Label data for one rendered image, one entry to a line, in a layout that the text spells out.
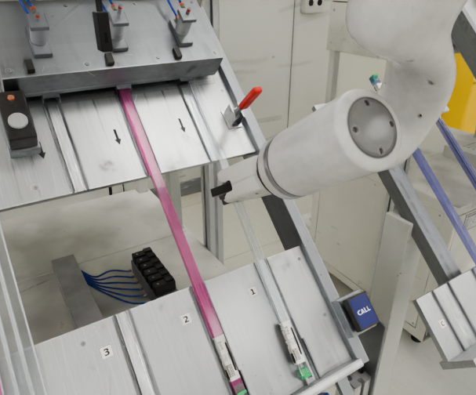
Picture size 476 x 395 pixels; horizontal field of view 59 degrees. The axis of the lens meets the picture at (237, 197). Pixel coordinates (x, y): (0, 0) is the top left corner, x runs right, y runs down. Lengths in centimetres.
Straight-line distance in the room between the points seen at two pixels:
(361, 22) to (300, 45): 258
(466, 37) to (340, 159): 99
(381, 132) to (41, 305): 80
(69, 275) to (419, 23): 84
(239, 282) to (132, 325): 17
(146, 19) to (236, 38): 192
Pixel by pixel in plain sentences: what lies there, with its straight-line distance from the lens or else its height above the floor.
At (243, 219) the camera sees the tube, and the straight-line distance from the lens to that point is 66.
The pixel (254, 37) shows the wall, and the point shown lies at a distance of 273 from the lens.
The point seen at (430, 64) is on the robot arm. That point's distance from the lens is 41.
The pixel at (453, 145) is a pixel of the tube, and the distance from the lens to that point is 95.
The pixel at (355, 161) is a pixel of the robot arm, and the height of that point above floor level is 109.
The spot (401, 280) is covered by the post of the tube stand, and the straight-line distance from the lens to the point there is 97.
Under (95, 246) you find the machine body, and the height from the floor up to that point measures 62.
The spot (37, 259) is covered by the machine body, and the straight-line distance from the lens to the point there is 117.
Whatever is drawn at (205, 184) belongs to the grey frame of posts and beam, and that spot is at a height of 80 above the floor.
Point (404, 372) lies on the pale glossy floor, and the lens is 173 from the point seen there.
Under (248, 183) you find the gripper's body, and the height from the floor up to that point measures 101.
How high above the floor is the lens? 124
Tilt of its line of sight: 27 degrees down
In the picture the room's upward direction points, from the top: straight up
